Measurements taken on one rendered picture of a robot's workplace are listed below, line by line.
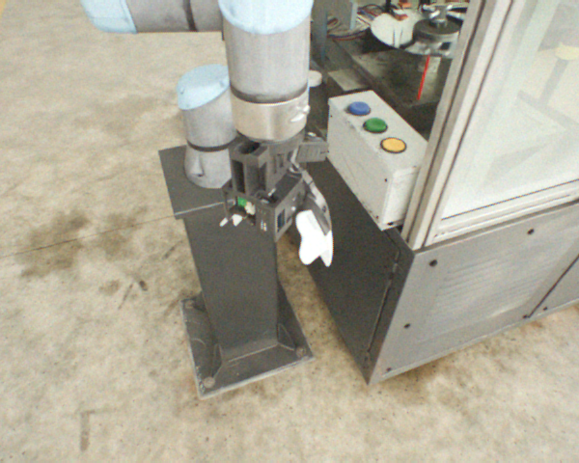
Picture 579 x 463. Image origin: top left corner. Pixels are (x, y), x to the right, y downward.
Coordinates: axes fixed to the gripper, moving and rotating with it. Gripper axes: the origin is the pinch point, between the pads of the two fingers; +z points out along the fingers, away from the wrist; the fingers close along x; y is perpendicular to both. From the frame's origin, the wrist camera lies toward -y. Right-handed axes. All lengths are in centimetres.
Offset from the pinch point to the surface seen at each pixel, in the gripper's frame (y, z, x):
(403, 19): -82, -4, -11
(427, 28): -76, -5, -3
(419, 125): -61, 13, 4
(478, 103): -25.5, -14.1, 17.0
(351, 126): -35.2, 1.8, -4.9
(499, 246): -45, 28, 31
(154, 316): -12, 91, -65
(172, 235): -48, 91, -88
